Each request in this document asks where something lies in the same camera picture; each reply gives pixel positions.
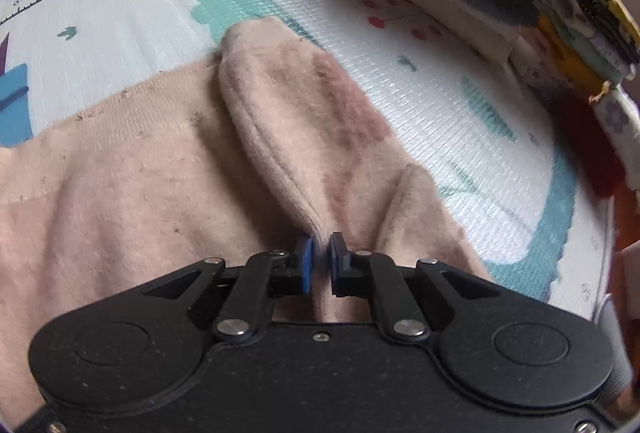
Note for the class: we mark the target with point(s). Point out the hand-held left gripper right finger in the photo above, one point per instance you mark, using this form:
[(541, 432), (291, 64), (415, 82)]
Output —
[(336, 263)]

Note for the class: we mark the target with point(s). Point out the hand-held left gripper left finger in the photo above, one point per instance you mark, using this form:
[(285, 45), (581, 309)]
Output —
[(303, 263)]

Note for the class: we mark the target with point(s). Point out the beige sweater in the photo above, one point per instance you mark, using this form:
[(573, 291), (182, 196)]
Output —
[(125, 173)]

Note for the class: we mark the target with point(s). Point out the stack of mixed folded clothes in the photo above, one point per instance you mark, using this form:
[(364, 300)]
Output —
[(575, 58)]

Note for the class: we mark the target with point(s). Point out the white folded garment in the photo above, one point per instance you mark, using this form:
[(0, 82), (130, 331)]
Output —
[(450, 9)]

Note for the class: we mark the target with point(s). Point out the red garment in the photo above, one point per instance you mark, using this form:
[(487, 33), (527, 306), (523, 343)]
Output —
[(590, 143)]

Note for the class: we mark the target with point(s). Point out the cartoon printed play mat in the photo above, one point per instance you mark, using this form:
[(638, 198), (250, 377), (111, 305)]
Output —
[(125, 13)]

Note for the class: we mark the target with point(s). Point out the white floral printed cloth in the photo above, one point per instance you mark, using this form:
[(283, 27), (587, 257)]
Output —
[(620, 123)]

